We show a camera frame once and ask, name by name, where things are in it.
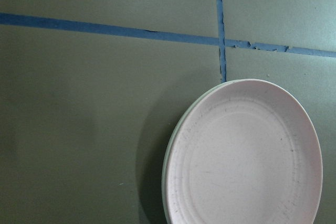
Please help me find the pink plate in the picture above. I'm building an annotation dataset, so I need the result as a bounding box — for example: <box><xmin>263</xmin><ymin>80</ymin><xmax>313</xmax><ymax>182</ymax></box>
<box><xmin>167</xmin><ymin>79</ymin><xmax>323</xmax><ymax>223</ymax></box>

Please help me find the cream plate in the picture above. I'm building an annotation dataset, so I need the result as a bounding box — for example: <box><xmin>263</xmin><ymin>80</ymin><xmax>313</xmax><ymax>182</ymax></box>
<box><xmin>161</xmin><ymin>80</ymin><xmax>237</xmax><ymax>223</ymax></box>

